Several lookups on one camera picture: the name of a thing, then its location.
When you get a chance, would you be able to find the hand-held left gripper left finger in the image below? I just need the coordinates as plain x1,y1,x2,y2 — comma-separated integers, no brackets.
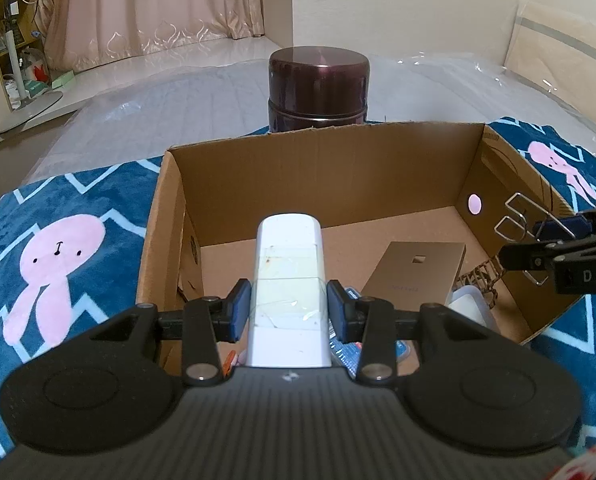
68,277,253,386

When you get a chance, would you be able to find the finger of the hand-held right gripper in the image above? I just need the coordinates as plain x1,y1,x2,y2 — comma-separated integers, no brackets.
499,230,596,275
532,199,596,242

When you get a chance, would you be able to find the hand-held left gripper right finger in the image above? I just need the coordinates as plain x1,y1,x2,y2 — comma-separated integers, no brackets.
326,279,509,386

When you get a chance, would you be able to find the metal wire clip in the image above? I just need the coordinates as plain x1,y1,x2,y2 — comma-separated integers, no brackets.
493,191,579,286

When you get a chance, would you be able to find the blue dental floss box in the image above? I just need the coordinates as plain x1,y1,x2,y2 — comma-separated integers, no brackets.
328,287,415,379

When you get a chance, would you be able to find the striped hair clip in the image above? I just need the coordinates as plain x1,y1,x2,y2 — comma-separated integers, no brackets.
458,255,505,307

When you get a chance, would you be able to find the white taped oblong case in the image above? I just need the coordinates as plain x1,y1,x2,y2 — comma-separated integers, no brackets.
246,214,335,368

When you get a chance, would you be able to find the white square box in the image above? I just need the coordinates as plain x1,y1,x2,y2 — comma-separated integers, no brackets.
448,285,501,334

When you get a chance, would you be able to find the gold box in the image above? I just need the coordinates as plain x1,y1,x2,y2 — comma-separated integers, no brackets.
359,241,468,311

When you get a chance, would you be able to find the brown cardboard box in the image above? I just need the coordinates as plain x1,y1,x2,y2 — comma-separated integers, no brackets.
136,121,586,377

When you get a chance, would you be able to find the beige bed headboard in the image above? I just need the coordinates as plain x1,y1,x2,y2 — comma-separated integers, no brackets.
503,0,596,136

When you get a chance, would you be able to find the blue rabbit printed blanket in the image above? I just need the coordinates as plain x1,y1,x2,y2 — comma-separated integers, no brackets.
0,116,596,480

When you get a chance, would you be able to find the plastic covered mattress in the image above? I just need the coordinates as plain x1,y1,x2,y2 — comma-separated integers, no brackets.
28,52,596,186

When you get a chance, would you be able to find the pink curtain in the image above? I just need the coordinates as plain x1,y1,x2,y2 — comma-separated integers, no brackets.
32,0,266,73

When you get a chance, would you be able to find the white standing fan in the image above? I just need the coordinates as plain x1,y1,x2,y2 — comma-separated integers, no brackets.
0,0,64,135

